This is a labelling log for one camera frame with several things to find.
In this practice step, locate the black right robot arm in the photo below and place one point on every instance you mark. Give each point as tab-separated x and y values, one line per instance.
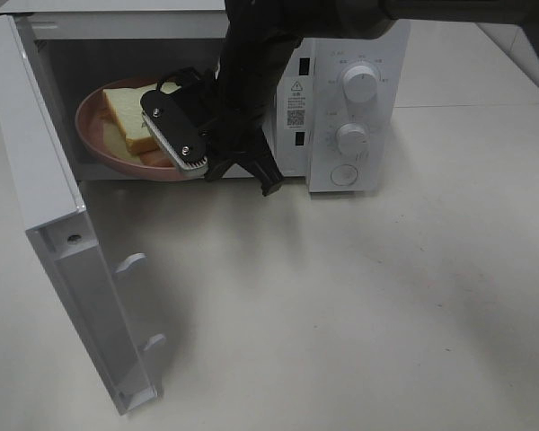
261	38

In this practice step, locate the round door release button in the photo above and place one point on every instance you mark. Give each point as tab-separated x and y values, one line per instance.
344	175

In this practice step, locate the white bread slice top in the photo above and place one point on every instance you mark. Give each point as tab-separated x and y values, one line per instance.
125	109

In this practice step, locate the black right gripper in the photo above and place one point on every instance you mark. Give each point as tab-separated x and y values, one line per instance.
230	135

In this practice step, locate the white warning label sticker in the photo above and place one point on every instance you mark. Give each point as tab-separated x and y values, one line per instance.
296	100

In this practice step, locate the upper white power knob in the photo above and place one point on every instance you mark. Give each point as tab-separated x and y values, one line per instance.
360	82

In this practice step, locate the pink round plate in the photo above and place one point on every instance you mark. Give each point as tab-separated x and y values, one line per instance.
89	128

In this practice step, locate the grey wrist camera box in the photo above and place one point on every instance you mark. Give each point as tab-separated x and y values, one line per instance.
173	120

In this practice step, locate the lower white timer knob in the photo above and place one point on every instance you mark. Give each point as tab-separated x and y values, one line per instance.
352	139

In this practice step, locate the white microwave oven body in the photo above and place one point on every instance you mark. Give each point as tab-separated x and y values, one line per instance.
72	74

